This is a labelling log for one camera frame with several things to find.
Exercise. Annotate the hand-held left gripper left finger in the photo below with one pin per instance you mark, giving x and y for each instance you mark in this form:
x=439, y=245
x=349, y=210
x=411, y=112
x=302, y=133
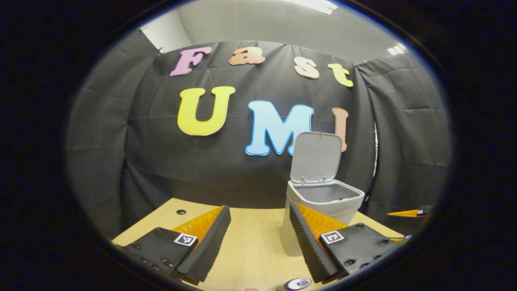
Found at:
x=210, y=246

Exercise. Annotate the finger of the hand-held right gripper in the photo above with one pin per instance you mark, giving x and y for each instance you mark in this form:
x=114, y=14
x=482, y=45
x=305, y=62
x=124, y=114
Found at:
x=408, y=212
x=400, y=239

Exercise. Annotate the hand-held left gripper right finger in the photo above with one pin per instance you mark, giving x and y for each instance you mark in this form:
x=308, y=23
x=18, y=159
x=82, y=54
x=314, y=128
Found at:
x=311, y=246

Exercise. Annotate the blue pop can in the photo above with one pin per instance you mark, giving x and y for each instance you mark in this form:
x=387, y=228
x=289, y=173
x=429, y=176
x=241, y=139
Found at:
x=298, y=283

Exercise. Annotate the white desktop garbage bin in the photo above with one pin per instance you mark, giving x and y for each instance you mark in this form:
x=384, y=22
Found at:
x=319, y=161

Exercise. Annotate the wooden desktop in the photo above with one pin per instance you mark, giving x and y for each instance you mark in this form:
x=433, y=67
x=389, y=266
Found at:
x=250, y=242

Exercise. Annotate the black backdrop cloth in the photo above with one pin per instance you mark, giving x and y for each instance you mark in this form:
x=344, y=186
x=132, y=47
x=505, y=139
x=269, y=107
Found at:
x=242, y=178

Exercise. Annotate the ceiling light panel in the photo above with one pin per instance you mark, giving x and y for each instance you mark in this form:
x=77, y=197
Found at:
x=396, y=49
x=313, y=5

